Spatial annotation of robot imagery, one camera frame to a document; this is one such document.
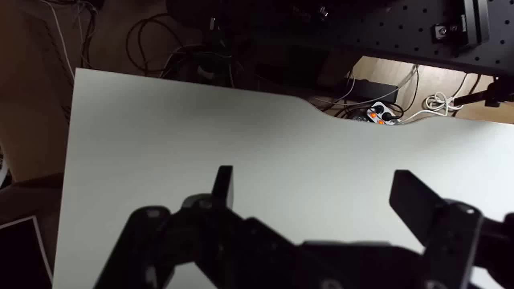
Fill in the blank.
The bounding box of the white power strip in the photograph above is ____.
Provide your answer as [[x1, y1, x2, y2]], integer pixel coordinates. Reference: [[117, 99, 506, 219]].
[[366, 101, 403, 126]]

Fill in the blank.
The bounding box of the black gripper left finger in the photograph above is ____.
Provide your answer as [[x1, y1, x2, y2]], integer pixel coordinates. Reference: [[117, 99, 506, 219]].
[[95, 163, 302, 289]]

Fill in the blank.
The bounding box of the black perforated board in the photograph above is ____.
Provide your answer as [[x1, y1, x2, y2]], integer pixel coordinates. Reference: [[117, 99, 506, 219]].
[[299, 0, 514, 77]]

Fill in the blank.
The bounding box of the white coiled cable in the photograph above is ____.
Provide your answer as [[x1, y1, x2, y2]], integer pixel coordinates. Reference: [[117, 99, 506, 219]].
[[421, 91, 461, 117]]

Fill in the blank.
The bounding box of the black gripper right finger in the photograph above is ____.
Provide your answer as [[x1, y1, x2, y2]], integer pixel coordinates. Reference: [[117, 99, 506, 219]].
[[389, 168, 514, 289]]

